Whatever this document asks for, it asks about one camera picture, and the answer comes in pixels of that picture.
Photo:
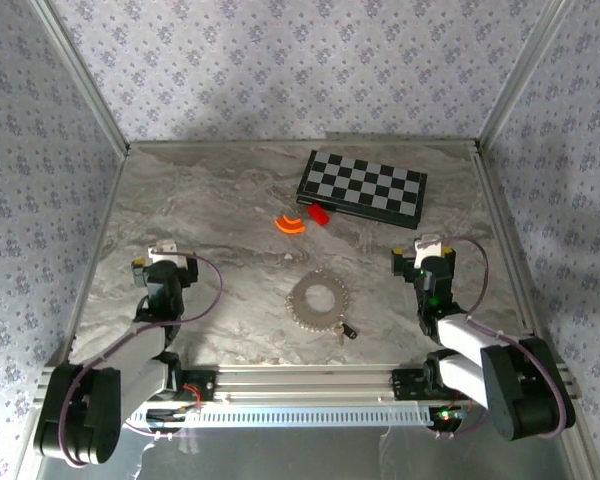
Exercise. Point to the orange curved plastic piece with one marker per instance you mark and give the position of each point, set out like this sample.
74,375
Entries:
290,227

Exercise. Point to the aluminium frame post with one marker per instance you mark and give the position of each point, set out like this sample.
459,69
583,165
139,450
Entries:
80,75
525,70

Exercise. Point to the shiny metal sheet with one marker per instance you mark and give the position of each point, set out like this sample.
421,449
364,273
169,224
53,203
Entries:
280,455

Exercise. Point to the small circuit board with lights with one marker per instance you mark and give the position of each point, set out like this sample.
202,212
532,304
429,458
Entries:
447,415

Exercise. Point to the red toy brick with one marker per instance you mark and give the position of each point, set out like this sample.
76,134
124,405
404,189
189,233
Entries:
318,214

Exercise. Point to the key with black head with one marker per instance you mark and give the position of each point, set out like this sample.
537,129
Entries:
350,330

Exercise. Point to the aluminium table side rail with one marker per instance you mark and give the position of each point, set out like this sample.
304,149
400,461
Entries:
100,225
500,225

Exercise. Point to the small silver key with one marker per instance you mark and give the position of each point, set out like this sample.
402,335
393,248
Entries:
339,336

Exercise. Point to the aluminium table back rail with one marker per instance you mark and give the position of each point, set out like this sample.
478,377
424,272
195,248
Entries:
305,144

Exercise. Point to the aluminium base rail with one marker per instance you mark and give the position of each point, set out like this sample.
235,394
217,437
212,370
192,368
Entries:
305,382

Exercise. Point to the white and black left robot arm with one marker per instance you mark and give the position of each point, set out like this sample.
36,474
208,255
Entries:
140,360

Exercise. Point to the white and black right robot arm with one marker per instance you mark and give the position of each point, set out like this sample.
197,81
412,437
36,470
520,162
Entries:
460,345

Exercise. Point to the black and grey chessboard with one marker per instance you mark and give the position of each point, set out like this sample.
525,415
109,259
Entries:
365,185

